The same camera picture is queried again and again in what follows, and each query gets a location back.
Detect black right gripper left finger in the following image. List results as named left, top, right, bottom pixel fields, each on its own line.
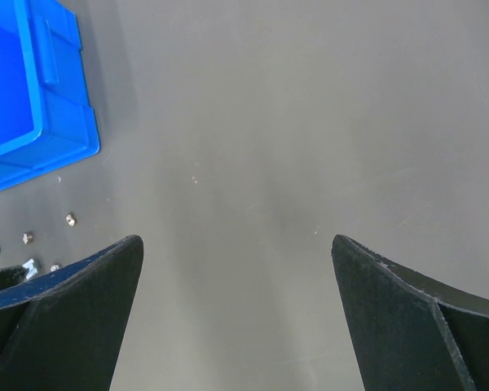
left=0, top=235, right=143, bottom=390

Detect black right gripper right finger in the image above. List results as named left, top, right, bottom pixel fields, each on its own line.
left=331, top=235, right=489, bottom=390

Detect blue plastic divided bin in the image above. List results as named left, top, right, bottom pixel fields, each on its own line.
left=0, top=1, right=100, bottom=191

